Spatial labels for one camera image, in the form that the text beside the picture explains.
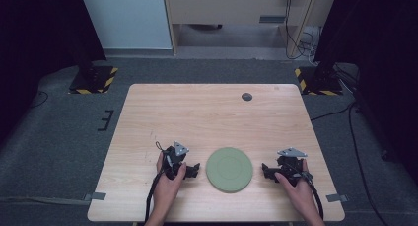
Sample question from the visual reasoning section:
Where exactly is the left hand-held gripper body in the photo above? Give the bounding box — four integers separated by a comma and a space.
162, 141, 192, 181

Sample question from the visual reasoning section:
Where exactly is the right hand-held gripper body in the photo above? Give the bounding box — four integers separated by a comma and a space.
275, 147, 314, 188

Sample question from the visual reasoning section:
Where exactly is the person's right hand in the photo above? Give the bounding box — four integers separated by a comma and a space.
274, 158, 321, 220

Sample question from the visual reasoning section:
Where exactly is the person's left hand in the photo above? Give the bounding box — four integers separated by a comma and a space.
151, 152, 188, 218

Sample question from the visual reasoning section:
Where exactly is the grey tape strip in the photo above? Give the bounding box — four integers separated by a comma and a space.
325, 193, 349, 203
83, 191, 107, 202

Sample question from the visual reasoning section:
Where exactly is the black stand with striped base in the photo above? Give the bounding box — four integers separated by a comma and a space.
67, 38, 119, 96
293, 38, 345, 97

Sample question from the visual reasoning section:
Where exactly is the dark curtain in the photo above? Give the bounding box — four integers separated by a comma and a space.
0, 0, 107, 145
313, 0, 418, 185

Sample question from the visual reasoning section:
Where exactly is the grey desk label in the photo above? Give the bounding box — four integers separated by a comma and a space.
258, 15, 287, 24

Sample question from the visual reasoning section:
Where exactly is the beige wooden desk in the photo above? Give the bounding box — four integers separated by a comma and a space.
163, 0, 339, 59

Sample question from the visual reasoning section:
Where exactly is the right hand-held gripper black cable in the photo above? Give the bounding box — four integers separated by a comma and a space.
304, 171, 325, 221

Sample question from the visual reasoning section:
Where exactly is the hand-held gripper black cable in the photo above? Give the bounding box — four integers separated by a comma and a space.
304, 171, 325, 221
144, 140, 166, 224

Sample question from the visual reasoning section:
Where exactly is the left hand-held gripper black cable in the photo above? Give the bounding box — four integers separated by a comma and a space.
144, 140, 166, 224

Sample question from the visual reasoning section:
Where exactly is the short black floor cable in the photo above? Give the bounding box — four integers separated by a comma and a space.
310, 102, 358, 122

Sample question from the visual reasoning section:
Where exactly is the long black floor cable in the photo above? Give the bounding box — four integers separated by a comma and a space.
348, 102, 383, 226

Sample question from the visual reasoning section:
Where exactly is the white cable bundle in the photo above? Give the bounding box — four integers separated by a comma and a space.
300, 26, 322, 66

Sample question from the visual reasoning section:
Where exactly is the black hanging cable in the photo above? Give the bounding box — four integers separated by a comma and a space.
284, 0, 309, 60

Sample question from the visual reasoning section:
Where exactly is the thin black floor cable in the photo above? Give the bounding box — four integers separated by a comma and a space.
30, 90, 50, 110

